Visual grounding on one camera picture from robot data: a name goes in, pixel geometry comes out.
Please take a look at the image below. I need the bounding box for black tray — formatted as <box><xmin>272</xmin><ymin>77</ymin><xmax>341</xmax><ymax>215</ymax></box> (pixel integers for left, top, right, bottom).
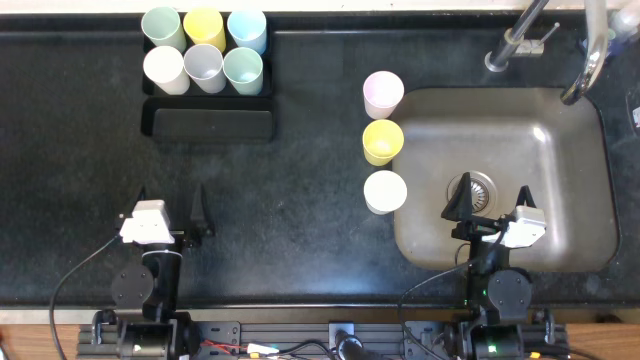
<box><xmin>140</xmin><ymin>9</ymin><xmax>275</xmax><ymax>144</ymax></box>

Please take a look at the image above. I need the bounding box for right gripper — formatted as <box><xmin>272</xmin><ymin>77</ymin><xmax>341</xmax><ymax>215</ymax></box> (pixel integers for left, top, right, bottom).
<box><xmin>440</xmin><ymin>172</ymin><xmax>537</xmax><ymax>242</ymax></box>

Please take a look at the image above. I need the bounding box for black cable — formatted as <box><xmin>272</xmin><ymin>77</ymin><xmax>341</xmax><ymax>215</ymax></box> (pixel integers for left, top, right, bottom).
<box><xmin>397</xmin><ymin>227</ymin><xmax>509</xmax><ymax>360</ymax></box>
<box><xmin>48</xmin><ymin>233</ymin><xmax>124</xmax><ymax>360</ymax></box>

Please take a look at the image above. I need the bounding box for mounting rail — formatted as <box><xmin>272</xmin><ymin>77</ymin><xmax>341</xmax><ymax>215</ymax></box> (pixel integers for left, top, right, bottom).
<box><xmin>77</xmin><ymin>309</ymin><xmax>571</xmax><ymax>360</ymax></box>

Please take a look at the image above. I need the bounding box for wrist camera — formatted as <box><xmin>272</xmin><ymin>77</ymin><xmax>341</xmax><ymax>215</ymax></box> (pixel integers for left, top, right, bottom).
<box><xmin>482</xmin><ymin>204</ymin><xmax>548</xmax><ymax>250</ymax></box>
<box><xmin>118</xmin><ymin>199</ymin><xmax>175</xmax><ymax>246</ymax></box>

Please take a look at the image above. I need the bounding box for yellow cup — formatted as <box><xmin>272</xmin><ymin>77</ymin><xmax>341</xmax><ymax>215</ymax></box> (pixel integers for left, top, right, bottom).
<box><xmin>361</xmin><ymin>118</ymin><xmax>405</xmax><ymax>167</ymax></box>
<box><xmin>182</xmin><ymin>6</ymin><xmax>227</xmax><ymax>54</ymax></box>

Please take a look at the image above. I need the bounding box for grey cup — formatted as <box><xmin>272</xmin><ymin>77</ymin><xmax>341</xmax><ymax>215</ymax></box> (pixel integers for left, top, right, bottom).
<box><xmin>183</xmin><ymin>43</ymin><xmax>228</xmax><ymax>95</ymax></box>

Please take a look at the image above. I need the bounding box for blue cup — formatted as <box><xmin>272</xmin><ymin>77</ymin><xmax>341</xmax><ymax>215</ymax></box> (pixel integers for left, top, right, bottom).
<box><xmin>226</xmin><ymin>8</ymin><xmax>268</xmax><ymax>55</ymax></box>

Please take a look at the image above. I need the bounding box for pink cup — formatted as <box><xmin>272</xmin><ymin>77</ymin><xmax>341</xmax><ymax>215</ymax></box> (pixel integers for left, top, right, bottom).
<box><xmin>362</xmin><ymin>70</ymin><xmax>405</xmax><ymax>121</ymax></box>

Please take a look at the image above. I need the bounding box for white cup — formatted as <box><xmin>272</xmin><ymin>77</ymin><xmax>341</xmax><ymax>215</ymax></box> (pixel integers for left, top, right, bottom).
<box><xmin>142</xmin><ymin>45</ymin><xmax>191</xmax><ymax>96</ymax></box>
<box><xmin>363</xmin><ymin>169</ymin><xmax>409</xmax><ymax>216</ymax></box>

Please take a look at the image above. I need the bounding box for steel tap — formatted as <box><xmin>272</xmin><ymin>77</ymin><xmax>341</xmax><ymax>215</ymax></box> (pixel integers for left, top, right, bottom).
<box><xmin>483</xmin><ymin>0</ymin><xmax>611</xmax><ymax>106</ymax></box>

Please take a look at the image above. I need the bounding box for steel sink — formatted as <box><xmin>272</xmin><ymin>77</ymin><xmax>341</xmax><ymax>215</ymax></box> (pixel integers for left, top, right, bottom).
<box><xmin>391</xmin><ymin>87</ymin><xmax>620</xmax><ymax>274</ymax></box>

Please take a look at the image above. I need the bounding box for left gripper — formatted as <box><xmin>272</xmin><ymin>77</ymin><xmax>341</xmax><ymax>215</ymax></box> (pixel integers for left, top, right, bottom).
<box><xmin>133</xmin><ymin>183</ymin><xmax>217</xmax><ymax>250</ymax></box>

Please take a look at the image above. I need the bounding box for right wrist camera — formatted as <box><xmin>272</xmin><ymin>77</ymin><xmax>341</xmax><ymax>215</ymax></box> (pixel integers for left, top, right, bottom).
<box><xmin>482</xmin><ymin>204</ymin><xmax>548</xmax><ymax>250</ymax></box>

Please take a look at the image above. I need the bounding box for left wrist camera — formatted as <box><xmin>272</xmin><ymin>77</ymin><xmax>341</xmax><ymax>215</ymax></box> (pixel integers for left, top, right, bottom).
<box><xmin>118</xmin><ymin>199</ymin><xmax>175</xmax><ymax>246</ymax></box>

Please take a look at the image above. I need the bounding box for green cup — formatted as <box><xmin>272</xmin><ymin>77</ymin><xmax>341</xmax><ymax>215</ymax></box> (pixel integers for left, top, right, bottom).
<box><xmin>222</xmin><ymin>46</ymin><xmax>265</xmax><ymax>96</ymax></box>
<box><xmin>140</xmin><ymin>5</ymin><xmax>188</xmax><ymax>53</ymax></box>

